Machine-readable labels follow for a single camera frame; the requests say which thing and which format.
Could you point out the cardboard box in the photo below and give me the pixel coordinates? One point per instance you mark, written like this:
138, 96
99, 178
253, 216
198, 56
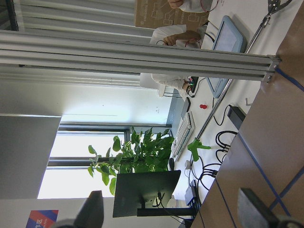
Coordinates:
157, 13

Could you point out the blue teach pendant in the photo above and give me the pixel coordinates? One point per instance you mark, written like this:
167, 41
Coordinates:
228, 39

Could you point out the black power adapter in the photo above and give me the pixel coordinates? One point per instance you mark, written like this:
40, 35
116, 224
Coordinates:
236, 116

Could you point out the white keyboard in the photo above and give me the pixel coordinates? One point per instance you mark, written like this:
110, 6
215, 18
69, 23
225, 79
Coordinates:
184, 132

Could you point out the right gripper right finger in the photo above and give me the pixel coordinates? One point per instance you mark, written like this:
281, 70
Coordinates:
253, 213

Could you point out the green potted plant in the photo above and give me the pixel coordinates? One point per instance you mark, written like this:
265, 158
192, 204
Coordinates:
144, 152

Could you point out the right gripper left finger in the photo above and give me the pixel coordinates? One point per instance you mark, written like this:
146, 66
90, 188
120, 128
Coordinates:
91, 214

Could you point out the black monitor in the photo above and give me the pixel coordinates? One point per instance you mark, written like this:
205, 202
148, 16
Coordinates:
146, 194

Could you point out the aluminium frame post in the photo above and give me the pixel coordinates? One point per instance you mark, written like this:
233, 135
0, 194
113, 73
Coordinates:
102, 56

